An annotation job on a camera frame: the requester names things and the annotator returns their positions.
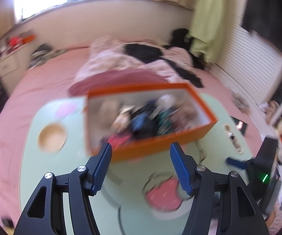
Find dark blue lace cloth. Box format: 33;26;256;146
129;100;161;140

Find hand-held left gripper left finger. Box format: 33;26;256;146
13;142;113;235

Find orange cardboard box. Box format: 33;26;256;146
83;83;218;162

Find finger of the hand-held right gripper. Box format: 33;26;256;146
225;158;247;169

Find white slatted wardrobe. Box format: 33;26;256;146
212;26;282;103

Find green cartoon desktop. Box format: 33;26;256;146
18;92;256;235

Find small black object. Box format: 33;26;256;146
1;218;14;229

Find green toy car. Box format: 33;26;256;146
157;113;174;135

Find red and black item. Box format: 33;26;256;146
108;135;131;148

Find pile of patterned clothes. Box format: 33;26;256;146
29;43;55;66

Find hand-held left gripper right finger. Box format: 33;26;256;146
170;142;271;235

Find floral blanket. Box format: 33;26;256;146
75;35;195;86

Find beige cartoon figurine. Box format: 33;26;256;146
112;113;131;133

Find pink bed sheet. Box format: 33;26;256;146
0;45;274;226

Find black hanging cloth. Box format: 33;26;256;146
242;0;282;40

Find black clothes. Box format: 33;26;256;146
125;43;166;64

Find dark flat object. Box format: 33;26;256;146
231;116;249;136

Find white nightstand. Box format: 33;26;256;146
0;39;36;84

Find green hanging cloth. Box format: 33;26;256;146
189;0;232;63

